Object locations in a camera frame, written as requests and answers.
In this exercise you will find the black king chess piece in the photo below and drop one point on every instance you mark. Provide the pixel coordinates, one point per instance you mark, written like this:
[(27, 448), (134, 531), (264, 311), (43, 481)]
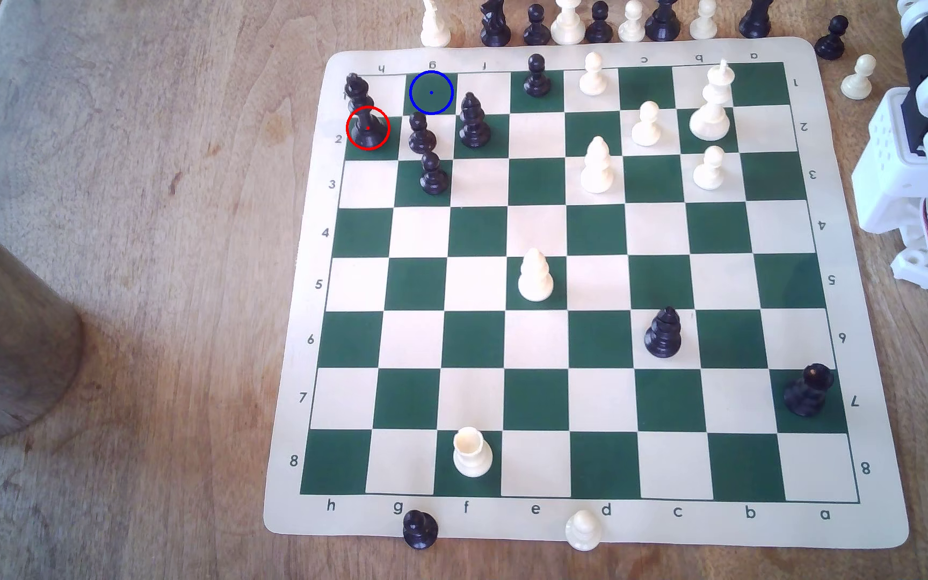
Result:
[(367, 129)]

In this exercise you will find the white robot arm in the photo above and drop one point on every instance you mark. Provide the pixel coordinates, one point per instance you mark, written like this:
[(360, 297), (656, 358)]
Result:
[(887, 169)]

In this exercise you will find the white bishop chess piece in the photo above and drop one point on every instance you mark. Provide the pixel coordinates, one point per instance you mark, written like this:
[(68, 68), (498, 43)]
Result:
[(536, 279), (597, 171)]

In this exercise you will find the black pawn chess piece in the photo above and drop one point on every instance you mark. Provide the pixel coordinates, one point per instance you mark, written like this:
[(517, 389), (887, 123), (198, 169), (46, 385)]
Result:
[(422, 138), (599, 29), (537, 80), (830, 42), (536, 30), (433, 179), (420, 532)]

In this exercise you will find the green and white chess mat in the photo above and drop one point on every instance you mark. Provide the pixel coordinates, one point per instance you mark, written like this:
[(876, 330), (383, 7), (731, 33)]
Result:
[(601, 338)]

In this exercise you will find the black bishop chess piece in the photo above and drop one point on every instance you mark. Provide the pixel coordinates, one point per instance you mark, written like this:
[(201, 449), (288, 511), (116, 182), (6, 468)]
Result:
[(474, 125), (664, 336)]

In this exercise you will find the white rook chess piece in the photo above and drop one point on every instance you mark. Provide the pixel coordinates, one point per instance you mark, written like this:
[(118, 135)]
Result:
[(472, 455)]

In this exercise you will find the white pawn chess piece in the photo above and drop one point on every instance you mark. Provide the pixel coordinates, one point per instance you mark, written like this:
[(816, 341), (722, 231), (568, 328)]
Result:
[(704, 26), (858, 80), (583, 532), (593, 79), (647, 127), (632, 28), (710, 172)]

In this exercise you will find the white tall chess piece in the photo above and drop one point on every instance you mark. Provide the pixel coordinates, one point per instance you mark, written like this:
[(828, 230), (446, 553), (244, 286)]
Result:
[(568, 28), (434, 30)]

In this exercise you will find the white king chess piece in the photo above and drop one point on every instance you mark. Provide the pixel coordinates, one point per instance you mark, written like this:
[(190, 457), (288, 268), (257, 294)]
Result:
[(710, 117)]

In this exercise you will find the black tall chess piece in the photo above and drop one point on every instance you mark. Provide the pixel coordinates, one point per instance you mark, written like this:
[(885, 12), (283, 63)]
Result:
[(755, 22), (663, 24)]

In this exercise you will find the round wooden post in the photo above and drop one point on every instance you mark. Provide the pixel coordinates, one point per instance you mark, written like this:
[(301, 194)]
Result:
[(5, 338)]

